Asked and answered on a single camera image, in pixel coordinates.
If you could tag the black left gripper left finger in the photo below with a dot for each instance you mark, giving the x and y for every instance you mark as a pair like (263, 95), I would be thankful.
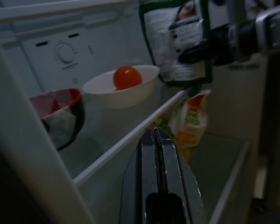
(140, 175)

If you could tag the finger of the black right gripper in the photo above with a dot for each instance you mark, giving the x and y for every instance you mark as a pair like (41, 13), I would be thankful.
(196, 52)

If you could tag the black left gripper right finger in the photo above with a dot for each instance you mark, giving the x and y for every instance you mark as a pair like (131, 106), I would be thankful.
(177, 172)

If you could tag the green food pouch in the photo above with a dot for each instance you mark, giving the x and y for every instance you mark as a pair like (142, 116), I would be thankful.
(158, 30)

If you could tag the glass fridge shelf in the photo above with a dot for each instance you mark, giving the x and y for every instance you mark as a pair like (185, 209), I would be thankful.
(228, 184)
(121, 144)

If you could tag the grey fridge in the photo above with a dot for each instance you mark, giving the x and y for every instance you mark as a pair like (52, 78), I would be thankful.
(95, 30)

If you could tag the red tomato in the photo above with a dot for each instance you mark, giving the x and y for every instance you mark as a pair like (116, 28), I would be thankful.
(127, 78)

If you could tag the wide white bowl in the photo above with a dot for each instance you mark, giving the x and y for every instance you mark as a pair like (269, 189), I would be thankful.
(121, 98)

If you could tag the red black covered bowl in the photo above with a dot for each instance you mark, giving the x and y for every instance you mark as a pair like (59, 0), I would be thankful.
(60, 116)

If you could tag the white thermostat dial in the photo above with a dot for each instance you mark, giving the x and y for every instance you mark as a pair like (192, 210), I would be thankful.
(64, 52)

